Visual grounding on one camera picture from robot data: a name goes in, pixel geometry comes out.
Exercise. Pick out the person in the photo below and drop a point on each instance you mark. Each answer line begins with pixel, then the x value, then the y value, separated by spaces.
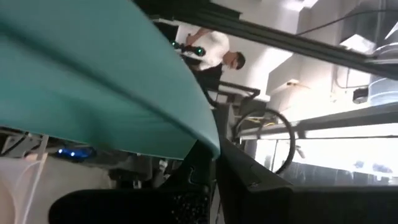
pixel 211 46

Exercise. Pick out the small black box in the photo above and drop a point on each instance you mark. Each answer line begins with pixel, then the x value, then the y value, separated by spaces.
pixel 360 96

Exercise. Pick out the computer tower with blue lights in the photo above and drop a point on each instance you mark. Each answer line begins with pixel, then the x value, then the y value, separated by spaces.
pixel 74 153

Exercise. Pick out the grey shelf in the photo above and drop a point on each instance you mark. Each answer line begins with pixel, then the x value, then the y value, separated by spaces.
pixel 342 119

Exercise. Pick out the black gripper with green lights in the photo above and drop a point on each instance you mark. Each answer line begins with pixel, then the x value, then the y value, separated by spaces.
pixel 189 49

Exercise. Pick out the black aluminium extrusion frame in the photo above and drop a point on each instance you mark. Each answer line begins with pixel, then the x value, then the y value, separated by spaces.
pixel 280 40

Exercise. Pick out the plain green plate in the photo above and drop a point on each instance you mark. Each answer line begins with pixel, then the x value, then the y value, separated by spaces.
pixel 93 77

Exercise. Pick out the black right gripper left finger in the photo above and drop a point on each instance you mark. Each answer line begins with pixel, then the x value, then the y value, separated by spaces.
pixel 130 207

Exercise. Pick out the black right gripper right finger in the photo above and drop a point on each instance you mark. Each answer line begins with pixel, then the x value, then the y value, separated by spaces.
pixel 295 207

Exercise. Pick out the blue water jug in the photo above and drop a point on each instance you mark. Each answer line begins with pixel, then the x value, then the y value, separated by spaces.
pixel 382 91

